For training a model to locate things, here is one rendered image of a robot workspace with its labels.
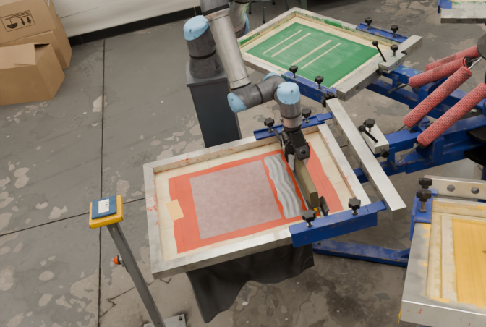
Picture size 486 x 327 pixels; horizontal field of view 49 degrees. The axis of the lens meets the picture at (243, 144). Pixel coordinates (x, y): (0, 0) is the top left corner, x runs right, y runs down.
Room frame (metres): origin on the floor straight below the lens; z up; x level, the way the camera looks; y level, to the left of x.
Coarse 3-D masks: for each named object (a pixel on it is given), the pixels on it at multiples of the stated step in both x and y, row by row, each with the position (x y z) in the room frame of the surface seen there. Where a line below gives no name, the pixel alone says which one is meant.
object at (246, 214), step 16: (320, 176) 1.48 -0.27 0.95; (256, 192) 1.46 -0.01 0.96; (272, 192) 1.44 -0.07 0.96; (320, 192) 1.39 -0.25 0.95; (336, 192) 1.37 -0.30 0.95; (192, 208) 1.45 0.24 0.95; (208, 208) 1.43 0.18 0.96; (224, 208) 1.41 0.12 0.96; (240, 208) 1.39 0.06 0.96; (256, 208) 1.38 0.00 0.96; (272, 208) 1.36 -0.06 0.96; (304, 208) 1.33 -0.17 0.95; (336, 208) 1.29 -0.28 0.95; (176, 224) 1.38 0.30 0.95; (192, 224) 1.36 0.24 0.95; (208, 224) 1.35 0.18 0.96; (224, 224) 1.33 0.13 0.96; (240, 224) 1.31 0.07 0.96; (256, 224) 1.30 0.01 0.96; (272, 224) 1.28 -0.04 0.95; (176, 240) 1.30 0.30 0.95; (192, 240) 1.29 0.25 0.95; (208, 240) 1.27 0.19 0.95
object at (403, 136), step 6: (396, 132) 1.53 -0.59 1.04; (402, 132) 1.53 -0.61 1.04; (408, 132) 1.52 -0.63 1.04; (390, 138) 1.51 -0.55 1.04; (396, 138) 1.50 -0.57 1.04; (402, 138) 1.49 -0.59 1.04; (408, 138) 1.49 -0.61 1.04; (390, 144) 1.48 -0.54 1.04; (396, 144) 1.48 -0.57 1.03; (402, 144) 1.48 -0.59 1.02; (408, 144) 1.48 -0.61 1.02; (396, 150) 1.48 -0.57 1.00; (378, 156) 1.47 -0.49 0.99
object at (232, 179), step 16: (240, 160) 1.67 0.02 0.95; (256, 160) 1.65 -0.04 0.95; (192, 176) 1.63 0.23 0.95; (208, 176) 1.61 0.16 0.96; (224, 176) 1.59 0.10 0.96; (240, 176) 1.57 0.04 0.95; (256, 176) 1.55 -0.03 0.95; (176, 192) 1.55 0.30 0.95; (192, 192) 1.53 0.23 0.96; (208, 192) 1.51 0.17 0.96; (224, 192) 1.50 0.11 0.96; (240, 192) 1.48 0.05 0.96
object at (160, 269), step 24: (240, 144) 1.73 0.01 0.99; (264, 144) 1.73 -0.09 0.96; (336, 144) 1.60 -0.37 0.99; (144, 168) 1.70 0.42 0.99; (168, 168) 1.70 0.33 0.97; (360, 192) 1.31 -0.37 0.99; (264, 240) 1.19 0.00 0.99; (288, 240) 1.18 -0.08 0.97; (168, 264) 1.17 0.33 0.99; (192, 264) 1.16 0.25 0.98
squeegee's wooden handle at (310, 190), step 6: (294, 162) 1.48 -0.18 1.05; (300, 162) 1.45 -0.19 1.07; (300, 168) 1.42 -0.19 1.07; (306, 168) 1.41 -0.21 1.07; (300, 174) 1.40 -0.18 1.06; (306, 174) 1.38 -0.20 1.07; (300, 180) 1.41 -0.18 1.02; (306, 180) 1.35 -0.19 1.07; (306, 186) 1.32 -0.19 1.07; (312, 186) 1.31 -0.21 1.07; (306, 192) 1.33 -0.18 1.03; (312, 192) 1.28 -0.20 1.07; (312, 198) 1.28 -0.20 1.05; (318, 198) 1.28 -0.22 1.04; (312, 204) 1.28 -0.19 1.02; (318, 204) 1.28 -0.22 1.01
